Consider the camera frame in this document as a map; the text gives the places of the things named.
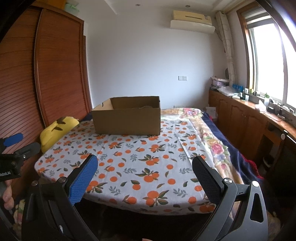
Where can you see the white wall air conditioner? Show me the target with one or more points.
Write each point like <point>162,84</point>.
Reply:
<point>189,21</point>

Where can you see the person's left hand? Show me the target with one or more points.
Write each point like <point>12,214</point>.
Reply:
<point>8,196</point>

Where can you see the wooden wardrobe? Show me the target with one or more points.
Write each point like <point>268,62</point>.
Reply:
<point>43,72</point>

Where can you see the window with brown frame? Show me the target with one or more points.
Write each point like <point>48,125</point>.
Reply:
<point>270,56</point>

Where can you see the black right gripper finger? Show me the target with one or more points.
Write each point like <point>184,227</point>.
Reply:
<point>27,152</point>
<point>240,212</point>

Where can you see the yellow pillow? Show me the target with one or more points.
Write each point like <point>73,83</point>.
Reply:
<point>52,134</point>

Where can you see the orange-print white bed sheet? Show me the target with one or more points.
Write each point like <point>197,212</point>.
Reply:
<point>147,174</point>

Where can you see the brown cardboard box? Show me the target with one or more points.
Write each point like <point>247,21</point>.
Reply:
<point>137,115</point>

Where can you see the wooden side cabinet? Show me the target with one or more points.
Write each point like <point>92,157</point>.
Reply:
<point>264,138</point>

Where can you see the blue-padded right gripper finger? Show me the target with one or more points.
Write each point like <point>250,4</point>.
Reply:
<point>11,140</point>
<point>50,212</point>

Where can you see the floral quilt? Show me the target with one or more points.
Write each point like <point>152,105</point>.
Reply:
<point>219,153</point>

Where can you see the white wall switch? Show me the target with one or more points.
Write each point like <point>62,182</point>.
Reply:
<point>182,78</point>

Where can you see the dark blue blanket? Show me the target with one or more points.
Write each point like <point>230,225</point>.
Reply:
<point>247,169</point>

